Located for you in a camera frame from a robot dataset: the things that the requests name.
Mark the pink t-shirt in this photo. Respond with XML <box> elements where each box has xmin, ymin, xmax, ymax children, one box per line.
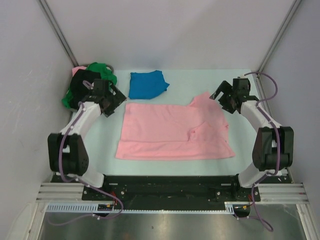
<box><xmin>71</xmin><ymin>66</ymin><xmax>87</xmax><ymax>76</ymax></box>
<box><xmin>115</xmin><ymin>92</ymin><xmax>236</xmax><ymax>161</ymax></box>

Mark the right aluminium corner post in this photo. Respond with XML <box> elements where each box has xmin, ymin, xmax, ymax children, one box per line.
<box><xmin>257</xmin><ymin>0</ymin><xmax>304</xmax><ymax>72</ymax></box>

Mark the white slotted cable duct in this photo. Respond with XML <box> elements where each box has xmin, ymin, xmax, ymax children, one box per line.
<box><xmin>46</xmin><ymin>201</ymin><xmax>251</xmax><ymax>215</ymax></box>

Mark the aluminium frame rail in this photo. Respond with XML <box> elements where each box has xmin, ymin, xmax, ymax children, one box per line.
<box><xmin>36</xmin><ymin>183</ymin><xmax>309</xmax><ymax>204</ymax></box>

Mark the black t-shirt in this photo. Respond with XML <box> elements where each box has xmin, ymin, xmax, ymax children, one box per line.
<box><xmin>69</xmin><ymin>69</ymin><xmax>101</xmax><ymax>110</ymax></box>

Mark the grey laundry basket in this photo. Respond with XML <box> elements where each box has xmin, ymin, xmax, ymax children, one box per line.
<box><xmin>105</xmin><ymin>64</ymin><xmax>115</xmax><ymax>74</ymax></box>

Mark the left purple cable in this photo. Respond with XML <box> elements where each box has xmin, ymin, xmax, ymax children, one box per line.
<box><xmin>47</xmin><ymin>79</ymin><xmax>125</xmax><ymax>227</ymax></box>

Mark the aluminium corner post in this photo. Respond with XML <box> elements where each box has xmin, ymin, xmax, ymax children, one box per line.
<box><xmin>257</xmin><ymin>0</ymin><xmax>304</xmax><ymax>72</ymax></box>
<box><xmin>37</xmin><ymin>0</ymin><xmax>79</xmax><ymax>67</ymax></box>

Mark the folded blue t-shirt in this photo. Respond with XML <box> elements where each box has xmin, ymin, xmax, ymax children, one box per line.
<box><xmin>128</xmin><ymin>70</ymin><xmax>170</xmax><ymax>100</ymax></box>

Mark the green t-shirt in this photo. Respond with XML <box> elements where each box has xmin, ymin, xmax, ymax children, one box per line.
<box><xmin>61</xmin><ymin>62</ymin><xmax>118</xmax><ymax>110</ymax></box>

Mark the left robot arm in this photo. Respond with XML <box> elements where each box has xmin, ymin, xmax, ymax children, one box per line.
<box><xmin>47</xmin><ymin>79</ymin><xmax>127</xmax><ymax>200</ymax></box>

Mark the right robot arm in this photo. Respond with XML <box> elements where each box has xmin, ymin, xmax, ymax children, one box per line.
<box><xmin>210</xmin><ymin>77</ymin><xmax>294</xmax><ymax>201</ymax></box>

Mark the left aluminium corner post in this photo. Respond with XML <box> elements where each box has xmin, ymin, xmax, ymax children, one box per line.
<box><xmin>37</xmin><ymin>0</ymin><xmax>79</xmax><ymax>67</ymax></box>

